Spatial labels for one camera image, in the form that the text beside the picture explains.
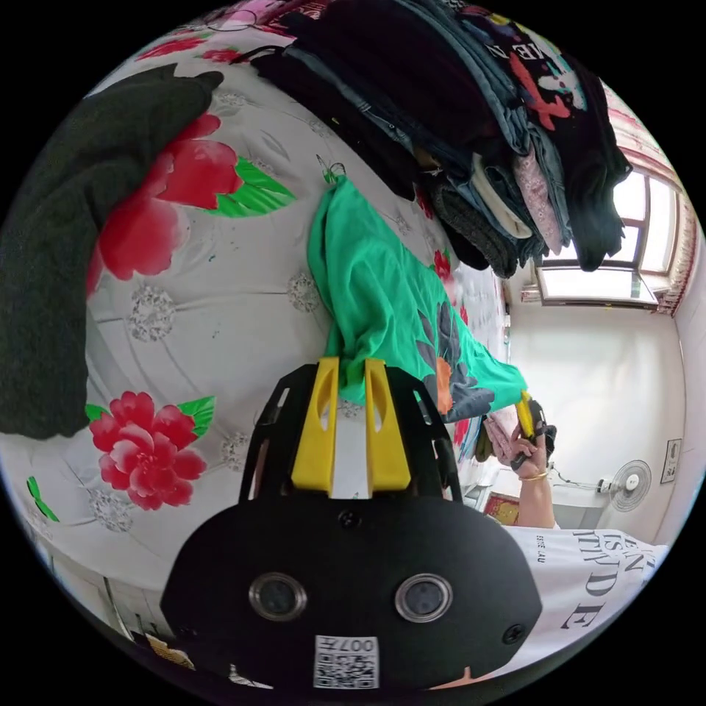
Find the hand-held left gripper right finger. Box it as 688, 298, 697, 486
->
364, 358, 411, 493

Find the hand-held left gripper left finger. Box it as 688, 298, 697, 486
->
291, 357, 340, 493

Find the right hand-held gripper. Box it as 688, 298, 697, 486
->
510, 388, 559, 471

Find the green short sleeve shirt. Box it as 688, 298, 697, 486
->
306, 175, 532, 427

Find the person's right forearm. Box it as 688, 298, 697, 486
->
517, 468, 559, 532

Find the person's right hand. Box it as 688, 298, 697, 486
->
492, 413, 547, 479

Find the white standing fan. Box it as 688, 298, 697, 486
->
597, 458, 654, 515

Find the bed with floral sheet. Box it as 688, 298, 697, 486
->
0, 8, 517, 649

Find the window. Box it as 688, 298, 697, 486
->
530, 165, 687, 311

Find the person's body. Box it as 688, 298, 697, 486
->
432, 524, 673, 691

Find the pile of clothes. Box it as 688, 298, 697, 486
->
251, 0, 633, 280

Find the dark knitted sweater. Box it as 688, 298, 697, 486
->
0, 68, 225, 438

